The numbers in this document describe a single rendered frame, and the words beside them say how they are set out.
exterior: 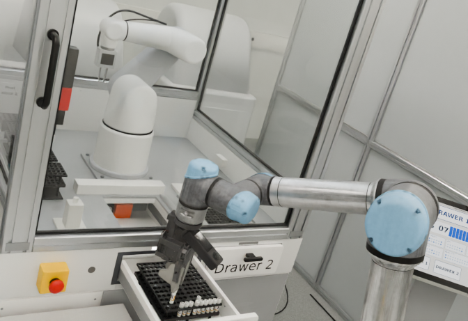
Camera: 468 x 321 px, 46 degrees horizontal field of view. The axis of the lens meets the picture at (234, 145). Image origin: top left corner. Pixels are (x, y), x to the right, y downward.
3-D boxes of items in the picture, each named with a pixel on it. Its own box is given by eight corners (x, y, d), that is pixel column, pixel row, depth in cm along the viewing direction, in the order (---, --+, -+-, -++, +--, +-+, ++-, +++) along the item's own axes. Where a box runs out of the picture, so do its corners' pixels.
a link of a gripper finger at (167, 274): (157, 285, 145) (166, 254, 142) (177, 294, 144) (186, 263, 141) (151, 290, 142) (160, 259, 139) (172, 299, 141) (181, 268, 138)
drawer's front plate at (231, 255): (275, 272, 196) (284, 246, 193) (205, 279, 180) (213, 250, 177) (272, 269, 198) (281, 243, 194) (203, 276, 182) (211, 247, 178)
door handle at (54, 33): (51, 114, 129) (64, 35, 123) (39, 113, 127) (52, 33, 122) (46, 107, 133) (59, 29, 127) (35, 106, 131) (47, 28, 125)
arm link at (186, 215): (212, 203, 139) (200, 214, 132) (207, 219, 141) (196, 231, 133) (185, 192, 141) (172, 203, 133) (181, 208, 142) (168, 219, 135)
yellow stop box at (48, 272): (66, 293, 152) (70, 271, 149) (39, 296, 148) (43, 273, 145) (61, 282, 156) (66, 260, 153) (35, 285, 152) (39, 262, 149)
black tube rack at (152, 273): (216, 322, 158) (222, 303, 156) (160, 330, 148) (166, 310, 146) (184, 276, 175) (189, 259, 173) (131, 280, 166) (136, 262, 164)
